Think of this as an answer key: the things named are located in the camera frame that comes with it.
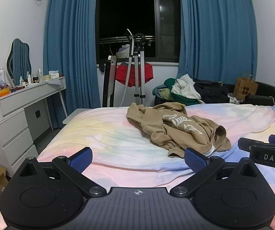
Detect white dressing table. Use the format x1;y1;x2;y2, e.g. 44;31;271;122
0;76;68;178

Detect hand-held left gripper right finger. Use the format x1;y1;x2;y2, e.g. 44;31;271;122
170;148;263;198

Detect pile of clothes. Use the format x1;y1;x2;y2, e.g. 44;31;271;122
164;78;201;106

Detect wavy framed mirror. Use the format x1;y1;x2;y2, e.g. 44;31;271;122
6;38;30;87

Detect white spray can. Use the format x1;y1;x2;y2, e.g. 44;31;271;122
0;67;7;86

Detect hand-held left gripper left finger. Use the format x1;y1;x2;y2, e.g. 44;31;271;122
16;147;107;198

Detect garment steamer stand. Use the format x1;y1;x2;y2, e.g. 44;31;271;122
119;28;150;106

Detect black folded frame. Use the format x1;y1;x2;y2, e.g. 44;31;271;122
101;55;118;107

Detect tan sweatpants with white print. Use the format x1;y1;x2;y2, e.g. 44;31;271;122
126;102;232;159

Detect metal balcony rail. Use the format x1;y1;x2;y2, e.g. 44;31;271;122
99;35;156;45

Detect white side table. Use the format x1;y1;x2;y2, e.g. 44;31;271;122
63;108;95;125

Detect olive yellow garment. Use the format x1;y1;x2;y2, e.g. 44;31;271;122
158;89;172;100

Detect brown paper bag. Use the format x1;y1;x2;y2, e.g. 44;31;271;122
233;71;259;101

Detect dark framed window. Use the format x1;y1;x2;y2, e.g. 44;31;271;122
95;0;183;65

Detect red garment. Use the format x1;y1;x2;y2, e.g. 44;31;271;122
115;62;154;87

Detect black sofa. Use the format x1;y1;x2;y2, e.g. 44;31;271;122
155;80;275;107

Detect black garment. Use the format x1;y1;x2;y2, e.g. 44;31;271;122
194;80;229;104

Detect white garment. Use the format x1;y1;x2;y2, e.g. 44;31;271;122
171;74;202;100

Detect pastel tie-dye bed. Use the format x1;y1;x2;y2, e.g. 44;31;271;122
0;99;275;230

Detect blue curtain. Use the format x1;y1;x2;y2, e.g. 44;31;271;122
43;0;102;131
177;0;258;84

